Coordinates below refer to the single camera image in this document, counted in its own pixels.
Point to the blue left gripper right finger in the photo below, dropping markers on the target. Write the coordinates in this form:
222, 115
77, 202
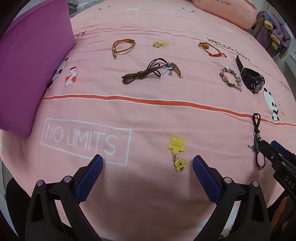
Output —
205, 175

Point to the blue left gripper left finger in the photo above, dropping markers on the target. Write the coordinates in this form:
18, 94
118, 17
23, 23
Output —
86, 177

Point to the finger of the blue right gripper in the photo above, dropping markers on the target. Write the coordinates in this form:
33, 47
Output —
270, 153
286, 153

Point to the yellow flower bear keychain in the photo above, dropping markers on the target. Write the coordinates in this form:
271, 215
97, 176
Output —
177, 145

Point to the black digital wrist watch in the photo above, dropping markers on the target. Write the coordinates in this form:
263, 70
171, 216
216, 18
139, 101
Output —
251, 79

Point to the person's right hand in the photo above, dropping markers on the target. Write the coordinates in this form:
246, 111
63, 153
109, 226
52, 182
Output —
283, 215

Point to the pink printed bed sheet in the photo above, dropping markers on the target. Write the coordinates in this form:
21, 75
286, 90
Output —
122, 98

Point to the purple plush clothing pile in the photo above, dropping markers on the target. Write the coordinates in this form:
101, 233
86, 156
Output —
271, 33

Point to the small yellow flower charm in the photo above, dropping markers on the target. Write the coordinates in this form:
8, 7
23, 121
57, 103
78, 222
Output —
158, 44

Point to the pink hello baby pillow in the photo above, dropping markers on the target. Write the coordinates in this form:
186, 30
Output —
239, 12

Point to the purple storage box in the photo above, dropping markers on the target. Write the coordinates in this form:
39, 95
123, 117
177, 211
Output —
32, 48

